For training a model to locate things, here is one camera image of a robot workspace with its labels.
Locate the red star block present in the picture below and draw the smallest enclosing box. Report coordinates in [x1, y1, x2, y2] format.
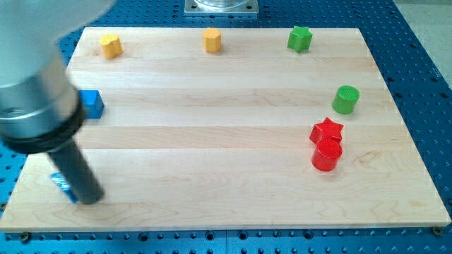
[309, 117, 344, 144]

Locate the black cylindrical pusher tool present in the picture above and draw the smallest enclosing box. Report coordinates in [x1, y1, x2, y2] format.
[47, 139, 104, 205]

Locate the green star block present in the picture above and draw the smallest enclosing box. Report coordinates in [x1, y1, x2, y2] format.
[287, 26, 313, 53]

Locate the red cylinder block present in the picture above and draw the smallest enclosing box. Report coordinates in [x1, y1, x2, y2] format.
[311, 138, 343, 171]

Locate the yellow hexagon block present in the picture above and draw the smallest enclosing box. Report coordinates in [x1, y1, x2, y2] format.
[202, 28, 222, 53]

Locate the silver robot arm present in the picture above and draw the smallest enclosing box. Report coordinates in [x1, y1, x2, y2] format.
[1, 0, 114, 205]

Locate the blue cube block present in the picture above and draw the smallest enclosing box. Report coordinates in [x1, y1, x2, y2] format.
[78, 90, 105, 119]

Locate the light wooden board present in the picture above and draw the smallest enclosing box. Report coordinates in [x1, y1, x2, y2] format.
[1, 27, 451, 232]

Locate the green cylinder block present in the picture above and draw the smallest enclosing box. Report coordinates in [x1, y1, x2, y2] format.
[332, 85, 360, 114]

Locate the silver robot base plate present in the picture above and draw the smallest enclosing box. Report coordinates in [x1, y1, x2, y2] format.
[184, 0, 259, 15]

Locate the blue flat block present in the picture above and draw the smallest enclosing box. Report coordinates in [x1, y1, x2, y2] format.
[50, 173, 78, 203]

